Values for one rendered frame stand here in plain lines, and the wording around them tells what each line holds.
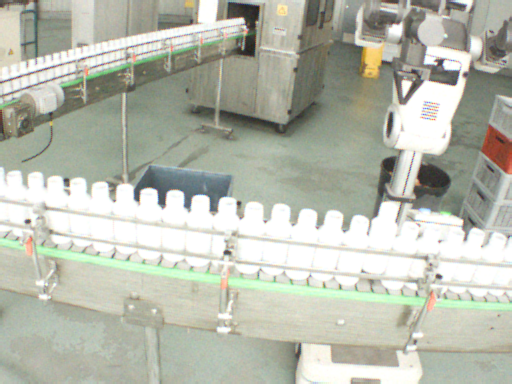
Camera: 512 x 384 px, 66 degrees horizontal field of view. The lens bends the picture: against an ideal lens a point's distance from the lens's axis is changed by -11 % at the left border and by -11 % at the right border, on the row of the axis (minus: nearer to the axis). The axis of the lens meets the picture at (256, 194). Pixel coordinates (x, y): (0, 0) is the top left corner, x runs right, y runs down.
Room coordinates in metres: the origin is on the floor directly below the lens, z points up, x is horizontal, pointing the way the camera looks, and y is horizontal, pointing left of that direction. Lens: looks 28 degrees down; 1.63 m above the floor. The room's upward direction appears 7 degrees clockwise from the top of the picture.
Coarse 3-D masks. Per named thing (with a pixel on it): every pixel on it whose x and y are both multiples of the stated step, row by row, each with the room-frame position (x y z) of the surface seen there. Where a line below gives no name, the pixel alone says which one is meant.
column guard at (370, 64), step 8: (368, 48) 8.22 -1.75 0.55; (376, 48) 8.22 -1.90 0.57; (368, 56) 8.22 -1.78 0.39; (376, 56) 8.22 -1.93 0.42; (360, 64) 8.52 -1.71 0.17; (368, 64) 8.23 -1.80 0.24; (376, 64) 8.23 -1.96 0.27; (360, 72) 8.35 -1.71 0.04; (368, 72) 8.22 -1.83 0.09; (376, 72) 8.22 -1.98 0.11
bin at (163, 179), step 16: (144, 176) 1.32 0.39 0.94; (160, 176) 1.40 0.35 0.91; (176, 176) 1.40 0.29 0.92; (192, 176) 1.39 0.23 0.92; (208, 176) 1.39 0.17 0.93; (224, 176) 1.39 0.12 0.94; (160, 192) 1.40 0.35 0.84; (192, 192) 1.39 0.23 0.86; (208, 192) 1.39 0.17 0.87; (224, 192) 1.39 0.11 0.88
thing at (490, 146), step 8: (488, 128) 2.89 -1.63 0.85; (488, 136) 2.86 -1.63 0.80; (496, 136) 2.77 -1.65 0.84; (504, 136) 2.66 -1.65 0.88; (488, 144) 2.84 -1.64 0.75; (496, 144) 2.74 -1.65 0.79; (504, 144) 2.65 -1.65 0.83; (488, 152) 2.80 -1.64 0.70; (496, 152) 2.71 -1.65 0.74; (504, 152) 2.62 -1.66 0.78; (496, 160) 2.67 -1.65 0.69; (504, 160) 2.59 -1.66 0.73; (504, 168) 2.56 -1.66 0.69
